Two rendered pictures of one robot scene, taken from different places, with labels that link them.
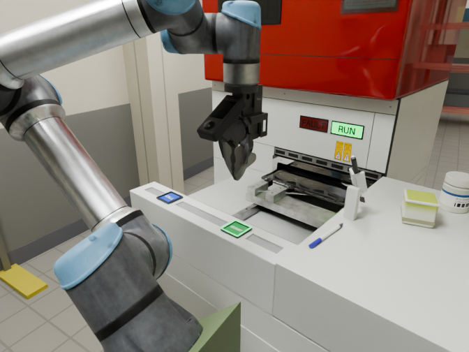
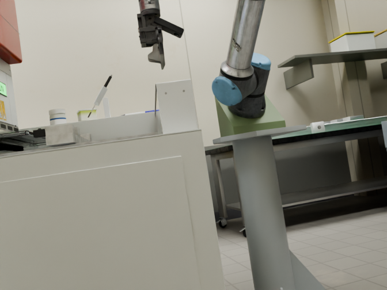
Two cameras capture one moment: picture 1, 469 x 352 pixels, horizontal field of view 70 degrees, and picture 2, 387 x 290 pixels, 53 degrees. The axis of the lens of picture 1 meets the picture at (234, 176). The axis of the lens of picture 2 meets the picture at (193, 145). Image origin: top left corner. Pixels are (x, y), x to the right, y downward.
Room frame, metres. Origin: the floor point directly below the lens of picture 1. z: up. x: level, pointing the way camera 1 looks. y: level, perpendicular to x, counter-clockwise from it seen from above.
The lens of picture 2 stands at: (1.71, 1.00, 0.74)
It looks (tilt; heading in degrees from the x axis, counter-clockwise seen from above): 2 degrees up; 222
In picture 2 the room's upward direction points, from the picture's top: 8 degrees counter-clockwise
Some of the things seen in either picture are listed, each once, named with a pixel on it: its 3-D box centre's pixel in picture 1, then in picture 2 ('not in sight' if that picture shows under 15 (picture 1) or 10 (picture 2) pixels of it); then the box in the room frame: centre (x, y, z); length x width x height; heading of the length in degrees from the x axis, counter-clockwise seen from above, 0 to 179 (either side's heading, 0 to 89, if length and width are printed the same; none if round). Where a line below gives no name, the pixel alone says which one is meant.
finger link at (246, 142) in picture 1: (243, 144); not in sight; (0.69, -0.02, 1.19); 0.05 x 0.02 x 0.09; 48
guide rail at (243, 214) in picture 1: (254, 208); (78, 148); (1.05, -0.07, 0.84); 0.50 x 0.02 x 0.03; 138
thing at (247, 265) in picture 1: (202, 235); (172, 119); (0.79, 0.09, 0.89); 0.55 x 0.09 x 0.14; 48
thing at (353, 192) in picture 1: (356, 192); (101, 103); (0.77, -0.31, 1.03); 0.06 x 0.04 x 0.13; 138
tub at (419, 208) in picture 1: (418, 207); (87, 117); (0.75, -0.47, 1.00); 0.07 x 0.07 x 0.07; 68
